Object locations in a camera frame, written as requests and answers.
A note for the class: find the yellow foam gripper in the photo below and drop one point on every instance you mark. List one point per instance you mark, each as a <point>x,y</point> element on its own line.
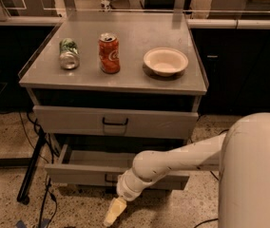
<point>125,193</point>

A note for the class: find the grey drawer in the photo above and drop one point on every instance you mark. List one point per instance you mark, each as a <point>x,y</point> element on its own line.
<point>116,122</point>
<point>89,168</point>

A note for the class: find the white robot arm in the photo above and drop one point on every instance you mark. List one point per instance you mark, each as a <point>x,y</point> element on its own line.
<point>242,156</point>

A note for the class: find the grey top drawer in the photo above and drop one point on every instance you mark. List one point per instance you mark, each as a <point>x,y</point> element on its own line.
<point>116,122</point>

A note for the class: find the grey drawer cabinet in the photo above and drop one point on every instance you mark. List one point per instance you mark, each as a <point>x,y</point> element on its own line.
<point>134,87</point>

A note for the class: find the black stand leg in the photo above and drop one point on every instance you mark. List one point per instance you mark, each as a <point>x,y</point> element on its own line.
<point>23,195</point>

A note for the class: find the white paper bowl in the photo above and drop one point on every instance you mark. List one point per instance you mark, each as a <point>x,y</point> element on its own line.
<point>166,61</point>

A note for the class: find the red cola can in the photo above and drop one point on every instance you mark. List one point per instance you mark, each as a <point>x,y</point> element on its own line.
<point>109,53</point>

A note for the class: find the green soda can lying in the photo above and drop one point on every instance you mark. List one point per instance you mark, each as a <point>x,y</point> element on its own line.
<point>68,54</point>

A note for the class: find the white horizontal rail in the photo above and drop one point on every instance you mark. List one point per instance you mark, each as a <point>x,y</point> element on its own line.
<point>193,23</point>

